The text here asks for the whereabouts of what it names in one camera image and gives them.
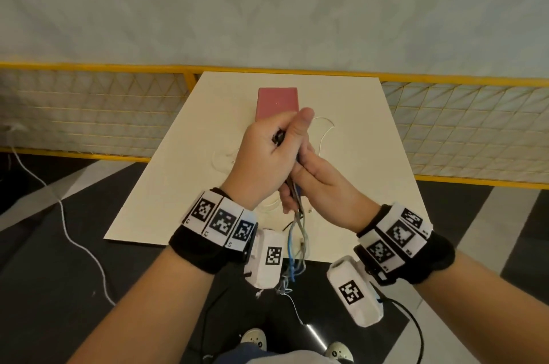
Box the person's right hand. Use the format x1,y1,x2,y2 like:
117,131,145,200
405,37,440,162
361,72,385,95
279,143,380,234

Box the person's left hand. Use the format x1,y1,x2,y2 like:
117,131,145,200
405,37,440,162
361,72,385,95
221,107,316,211

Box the pink green drawer box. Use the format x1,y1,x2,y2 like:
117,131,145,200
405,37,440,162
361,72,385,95
256,87,300,122

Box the tangle of white charging cables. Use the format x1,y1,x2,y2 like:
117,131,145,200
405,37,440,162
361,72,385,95
212,115,337,213

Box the blue cable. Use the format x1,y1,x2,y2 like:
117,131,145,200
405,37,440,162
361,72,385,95
286,153,308,284

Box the person's left forearm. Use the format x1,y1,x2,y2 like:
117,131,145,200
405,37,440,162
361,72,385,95
68,247,215,364

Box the person's right forearm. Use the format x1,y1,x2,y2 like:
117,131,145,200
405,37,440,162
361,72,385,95
413,250,549,364

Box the light grey shirt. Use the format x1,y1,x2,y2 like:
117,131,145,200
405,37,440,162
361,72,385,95
265,350,340,364

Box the dark blue trousers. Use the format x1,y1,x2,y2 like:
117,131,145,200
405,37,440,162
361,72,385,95
214,342,280,364

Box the white wrist camera with marker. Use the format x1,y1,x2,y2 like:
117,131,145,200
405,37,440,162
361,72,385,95
243,229,286,290
327,255,384,328

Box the black camera cable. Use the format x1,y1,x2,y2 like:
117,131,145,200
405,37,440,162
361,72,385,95
199,286,230,360
377,297,425,364

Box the white floor cable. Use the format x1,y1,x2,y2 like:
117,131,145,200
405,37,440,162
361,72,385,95
0,121,117,307

